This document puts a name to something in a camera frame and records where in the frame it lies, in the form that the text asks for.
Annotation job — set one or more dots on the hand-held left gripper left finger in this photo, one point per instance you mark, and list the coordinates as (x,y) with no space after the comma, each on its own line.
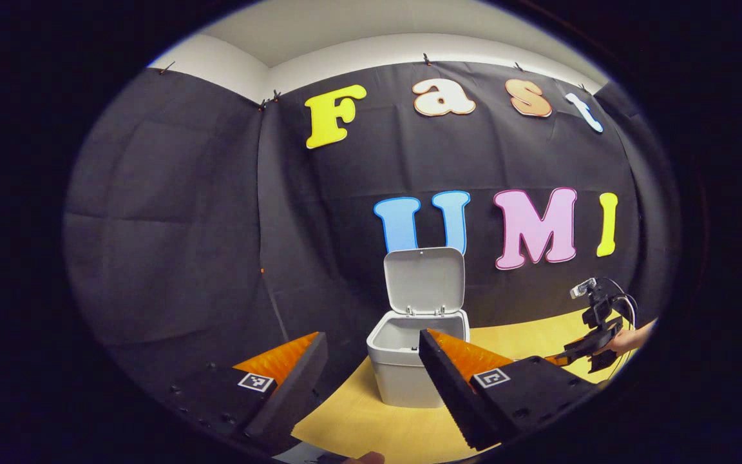
(297,386)

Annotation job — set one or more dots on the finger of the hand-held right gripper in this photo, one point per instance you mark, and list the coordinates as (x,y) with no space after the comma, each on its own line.
(587,346)

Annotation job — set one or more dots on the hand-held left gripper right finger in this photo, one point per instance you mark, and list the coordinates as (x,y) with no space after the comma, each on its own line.
(451,393)

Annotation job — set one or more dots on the white desktop garbage bin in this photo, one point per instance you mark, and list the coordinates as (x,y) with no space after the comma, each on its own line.
(422,283)

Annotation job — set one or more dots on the wooden desktop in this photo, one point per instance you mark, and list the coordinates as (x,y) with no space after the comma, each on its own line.
(525,338)

